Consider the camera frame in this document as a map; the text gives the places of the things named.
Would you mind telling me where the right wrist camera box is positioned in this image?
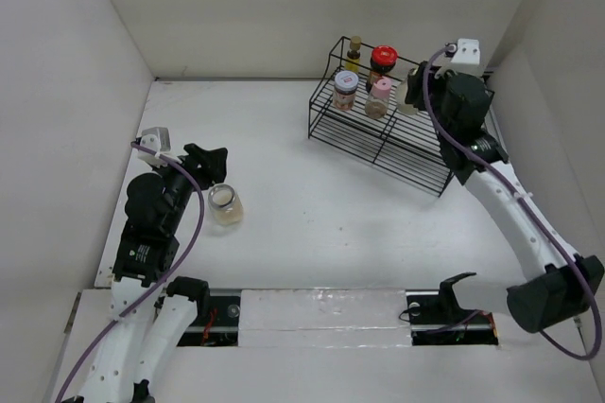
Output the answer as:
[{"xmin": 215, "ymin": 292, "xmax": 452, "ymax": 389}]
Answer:
[{"xmin": 435, "ymin": 38, "xmax": 483, "ymax": 79}]

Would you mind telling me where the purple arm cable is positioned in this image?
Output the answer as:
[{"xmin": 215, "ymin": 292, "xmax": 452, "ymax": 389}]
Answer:
[
  {"xmin": 422, "ymin": 45, "xmax": 604, "ymax": 359},
  {"xmin": 54, "ymin": 140, "xmax": 206, "ymax": 403}
]

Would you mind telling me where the yellow lid spice shaker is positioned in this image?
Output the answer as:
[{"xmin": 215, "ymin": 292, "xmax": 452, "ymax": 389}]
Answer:
[{"xmin": 395, "ymin": 81, "xmax": 419, "ymax": 115}]

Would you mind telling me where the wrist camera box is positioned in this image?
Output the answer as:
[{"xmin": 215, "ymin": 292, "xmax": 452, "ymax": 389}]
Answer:
[
  {"xmin": 133, "ymin": 127, "xmax": 179, "ymax": 168},
  {"xmin": 435, "ymin": 38, "xmax": 483, "ymax": 79}
]

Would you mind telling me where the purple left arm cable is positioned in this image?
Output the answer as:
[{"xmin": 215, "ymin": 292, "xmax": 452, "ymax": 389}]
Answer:
[{"xmin": 54, "ymin": 140, "xmax": 206, "ymax": 403}]

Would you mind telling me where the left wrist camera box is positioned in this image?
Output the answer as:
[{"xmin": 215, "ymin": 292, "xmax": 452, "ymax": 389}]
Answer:
[{"xmin": 133, "ymin": 127, "xmax": 179, "ymax": 168}]

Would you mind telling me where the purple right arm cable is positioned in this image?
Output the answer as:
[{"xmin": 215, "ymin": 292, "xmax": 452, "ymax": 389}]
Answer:
[{"xmin": 422, "ymin": 45, "xmax": 604, "ymax": 359}]

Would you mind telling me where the clear glass jar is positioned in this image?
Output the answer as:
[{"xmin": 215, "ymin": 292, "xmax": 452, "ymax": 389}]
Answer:
[{"xmin": 208, "ymin": 184, "xmax": 244, "ymax": 226}]

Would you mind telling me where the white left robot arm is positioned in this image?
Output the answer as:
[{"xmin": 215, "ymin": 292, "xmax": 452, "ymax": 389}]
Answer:
[{"xmin": 56, "ymin": 135, "xmax": 228, "ymax": 402}]

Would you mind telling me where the yellow oil bottle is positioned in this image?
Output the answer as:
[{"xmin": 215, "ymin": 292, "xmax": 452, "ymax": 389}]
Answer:
[{"xmin": 344, "ymin": 36, "xmax": 362, "ymax": 73}]

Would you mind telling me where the black wire rack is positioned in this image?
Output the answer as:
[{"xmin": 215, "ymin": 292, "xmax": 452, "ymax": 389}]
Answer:
[{"xmin": 307, "ymin": 37, "xmax": 456, "ymax": 196}]

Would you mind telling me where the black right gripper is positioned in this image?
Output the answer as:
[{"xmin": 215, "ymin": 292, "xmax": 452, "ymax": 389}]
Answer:
[{"xmin": 405, "ymin": 61, "xmax": 462, "ymax": 144}]

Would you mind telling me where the red lid sauce jar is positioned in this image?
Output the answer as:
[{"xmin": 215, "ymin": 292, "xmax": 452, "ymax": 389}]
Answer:
[{"xmin": 366, "ymin": 45, "xmax": 398, "ymax": 92}]

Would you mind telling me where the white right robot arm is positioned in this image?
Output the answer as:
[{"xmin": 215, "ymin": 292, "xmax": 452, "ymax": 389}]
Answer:
[{"xmin": 405, "ymin": 61, "xmax": 604, "ymax": 333}]

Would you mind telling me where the white lid sauce jar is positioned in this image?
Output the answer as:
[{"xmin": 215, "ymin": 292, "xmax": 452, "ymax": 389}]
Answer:
[{"xmin": 333, "ymin": 70, "xmax": 359, "ymax": 111}]

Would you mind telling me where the pink lid spice shaker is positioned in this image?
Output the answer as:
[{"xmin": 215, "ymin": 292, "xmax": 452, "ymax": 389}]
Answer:
[{"xmin": 365, "ymin": 77, "xmax": 392, "ymax": 119}]

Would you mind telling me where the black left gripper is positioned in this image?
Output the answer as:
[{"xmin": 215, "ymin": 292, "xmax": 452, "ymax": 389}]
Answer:
[{"xmin": 151, "ymin": 142, "xmax": 226, "ymax": 231}]

